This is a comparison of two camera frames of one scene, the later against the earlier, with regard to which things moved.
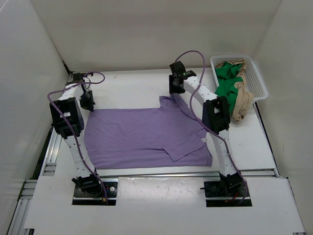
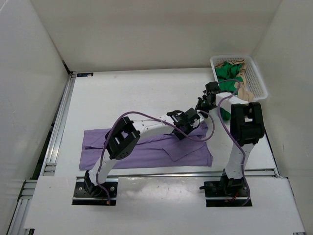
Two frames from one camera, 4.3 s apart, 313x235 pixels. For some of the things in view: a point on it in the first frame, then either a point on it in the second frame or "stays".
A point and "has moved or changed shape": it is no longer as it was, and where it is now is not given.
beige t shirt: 244,97 stays
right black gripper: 172,90 to 200,100
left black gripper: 89,105 to 179,136
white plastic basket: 254,83 stays
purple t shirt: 168,136 has moved or changed shape
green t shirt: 226,77 stays
